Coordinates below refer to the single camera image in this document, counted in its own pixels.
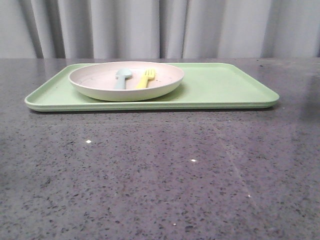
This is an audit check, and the cream round plate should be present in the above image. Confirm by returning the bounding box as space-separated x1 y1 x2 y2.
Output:
68 61 185 102

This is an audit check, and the light blue plastic spoon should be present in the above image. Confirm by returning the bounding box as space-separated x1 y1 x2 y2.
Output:
114 68 133 90

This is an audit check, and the light green plastic tray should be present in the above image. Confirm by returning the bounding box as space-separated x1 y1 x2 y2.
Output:
25 62 279 112

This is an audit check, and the grey pleated curtain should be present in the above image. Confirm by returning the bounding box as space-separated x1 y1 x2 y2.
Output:
0 0 320 59

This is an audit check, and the yellow plastic fork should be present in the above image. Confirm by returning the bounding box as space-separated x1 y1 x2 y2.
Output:
135 68 156 89

